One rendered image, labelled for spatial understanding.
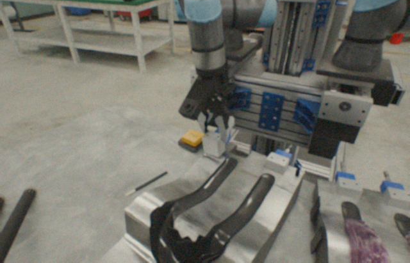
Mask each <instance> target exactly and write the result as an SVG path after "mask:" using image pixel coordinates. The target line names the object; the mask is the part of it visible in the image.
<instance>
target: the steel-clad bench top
mask: <svg viewBox="0 0 410 263"><path fill-rule="evenodd" d="M187 132H188V131H185V130H183V129H180V128H178V127H176V126H174V125H171V124H168V123H166V122H164V121H161V120H159V119H156V118H153V117H151V116H149V115H146V114H144V113H141V111H138V110H136V109H133V108H130V107H128V106H125V105H123V104H121V103H118V102H116V101H113V102H110V103H109V104H107V105H104V106H102V107H100V108H98V109H95V110H93V111H91V112H89V113H87V114H85V115H84V116H81V117H79V118H77V119H75V120H73V121H71V122H68V123H66V124H63V125H61V126H59V127H57V128H55V129H52V130H50V131H48V132H45V133H43V134H41V135H39V136H38V137H36V138H33V139H31V140H29V141H27V142H25V143H21V144H20V145H17V146H16V147H13V148H11V149H8V150H7V151H5V152H3V153H1V154H0V195H3V196H5V198H6V199H5V200H4V203H3V206H2V208H1V210H0V233H1V231H2V229H3V227H4V226H5V225H6V222H7V221H8V218H9V217H10V215H11V213H12V212H13V209H14V208H15V206H16V205H17V202H18V201H19V198H20V197H21V196H22V194H23V192H24V190H25V189H26V188H27V187H30V186H32V187H35V189H36V191H37V193H36V195H35V197H34V199H33V203H32V204H31V205H30V207H29V210H28V212H27V215H26V217H25V218H24V221H23V222H22V226H21V228H20V230H19V231H18V233H17V237H16V238H15V240H14V241H13V244H12V247H11V249H10V250H9V252H8V255H7V257H6V260H4V263H97V262H98V261H99V260H100V259H101V258H103V257H104V256H105V255H106V254H107V253H108V252H109V251H110V250H111V249H112V248H113V247H114V246H115V245H116V244H118V243H119V241H120V240H121V239H122V238H123V236H124V234H125V233H126V220H125V214H124V211H125V208H127V207H128V206H129V205H130V204H131V203H132V202H133V201H134V200H135V199H136V198H137V197H139V196H140V195H142V194H143V193H144V192H146V191H147V190H149V189H152V188H154V187H157V186H160V185H164V184H168V183H170V182H173V181H175V180H177V179H178V178H179V177H181V176H182V175H183V174H184V173H185V171H186V170H188V169H189V168H191V167H192V166H193V165H194V164H195V163H196V162H197V161H198V160H199V159H200V158H201V157H202V156H203V155H204V154H205V152H204V147H203V148H201V149H200V150H199V151H198V152H197V153H194V152H192V151H190V150H187V149H185V148H183V147H180V146H178V140H179V139H181V136H183V135H184V134H186V133H187ZM166 171H167V172H168V174H166V175H165V176H163V177H160V178H159V179H157V180H155V181H154V182H151V183H150V184H148V185H146V186H145V187H143V188H141V189H139V190H137V191H136V192H134V193H133V194H131V195H129V196H126V193H128V192H130V191H131V190H132V189H134V188H136V187H138V186H141V185H142V184H144V183H146V182H147V181H149V180H151V179H153V178H155V177H157V176H158V175H160V174H162V173H165V172H166ZM315 186H316V185H315V184H314V183H312V182H308V181H306V180H304V179H303V180H302V184H301V187H300V191H299V195H298V197H297V199H296V201H295V203H294V204H293V207H292V208H291V211H290V213H289V215H288V217H287V218H286V219H285V221H284V223H283V225H282V227H281V230H280V231H279V233H278V235H277V237H276V239H275V241H274V243H273V245H272V247H271V249H270V251H269V253H268V255H267V257H266V259H265V262H264V263H316V249H315V251H314V253H313V254H312V255H311V252H310V242H311V240H312V238H313V236H314V235H315V223H314V218H313V219H312V221H310V212H311V210H312V208H313V206H314V200H313V191H314V189H315Z"/></svg>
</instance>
